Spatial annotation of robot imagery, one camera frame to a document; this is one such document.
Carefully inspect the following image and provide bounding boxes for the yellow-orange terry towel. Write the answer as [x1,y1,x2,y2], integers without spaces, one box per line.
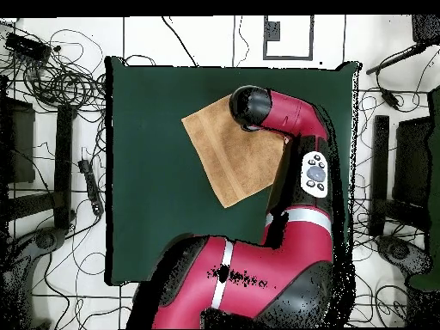
[180,94,290,210]

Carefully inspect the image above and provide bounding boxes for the grey rectangular frame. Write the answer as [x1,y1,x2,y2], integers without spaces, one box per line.
[262,14,315,62]

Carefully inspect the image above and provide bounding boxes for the dark flat panel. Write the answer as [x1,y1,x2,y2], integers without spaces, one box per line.
[392,115,433,209]
[0,96,36,185]

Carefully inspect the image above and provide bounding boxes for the black power strip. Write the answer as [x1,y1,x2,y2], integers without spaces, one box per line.
[77,158,105,217]

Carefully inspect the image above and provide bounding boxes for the black electronics box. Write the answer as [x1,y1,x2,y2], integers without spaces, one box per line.
[4,31,52,64]

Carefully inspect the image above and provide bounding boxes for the black power adapter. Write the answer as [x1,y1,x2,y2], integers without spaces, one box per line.
[379,87,401,111]

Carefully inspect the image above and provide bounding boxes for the grey chair base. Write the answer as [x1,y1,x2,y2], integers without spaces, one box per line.
[0,226,67,330]
[375,234,433,278]

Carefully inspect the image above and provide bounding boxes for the dark green fabric object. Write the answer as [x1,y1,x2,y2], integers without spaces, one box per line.
[407,82,440,293]

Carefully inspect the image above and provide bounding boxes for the black stand leg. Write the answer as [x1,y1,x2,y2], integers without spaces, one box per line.
[52,103,75,230]
[368,114,391,237]

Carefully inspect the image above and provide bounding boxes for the black tripod rod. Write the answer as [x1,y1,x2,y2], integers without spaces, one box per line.
[364,42,429,76]

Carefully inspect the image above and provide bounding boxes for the tangled black cables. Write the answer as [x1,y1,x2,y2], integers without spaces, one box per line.
[0,20,107,114]

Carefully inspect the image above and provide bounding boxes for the dark green tablecloth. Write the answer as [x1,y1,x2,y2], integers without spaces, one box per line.
[104,55,362,287]

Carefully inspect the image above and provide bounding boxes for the black speckled box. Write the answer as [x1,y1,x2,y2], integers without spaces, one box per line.
[411,14,440,45]

